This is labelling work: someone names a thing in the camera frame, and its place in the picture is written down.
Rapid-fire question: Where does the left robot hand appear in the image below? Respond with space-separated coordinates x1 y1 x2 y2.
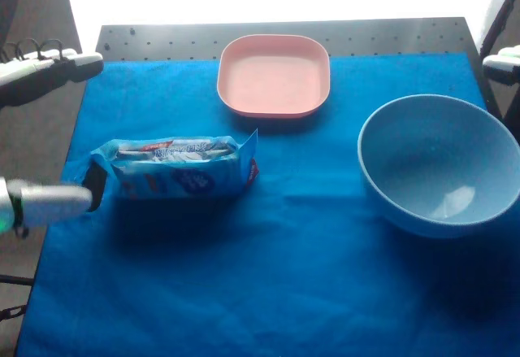
0 38 109 239

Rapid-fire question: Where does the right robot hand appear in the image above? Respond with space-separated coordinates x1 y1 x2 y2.
482 46 520 86

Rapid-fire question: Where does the light blue bowl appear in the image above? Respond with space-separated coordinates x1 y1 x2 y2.
357 94 520 239

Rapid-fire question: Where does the black bar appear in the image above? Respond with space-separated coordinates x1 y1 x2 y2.
0 274 35 286

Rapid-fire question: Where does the blue snack packet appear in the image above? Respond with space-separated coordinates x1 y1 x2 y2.
63 128 261 202

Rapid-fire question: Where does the pink square plate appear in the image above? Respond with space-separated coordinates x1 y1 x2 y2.
216 33 332 120

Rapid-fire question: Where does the blue table cloth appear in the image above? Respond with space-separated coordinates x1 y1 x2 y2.
15 50 520 357

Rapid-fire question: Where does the black frame post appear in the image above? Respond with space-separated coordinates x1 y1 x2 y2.
478 0 520 55

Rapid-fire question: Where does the black strap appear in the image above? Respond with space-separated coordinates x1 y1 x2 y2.
0 304 28 323

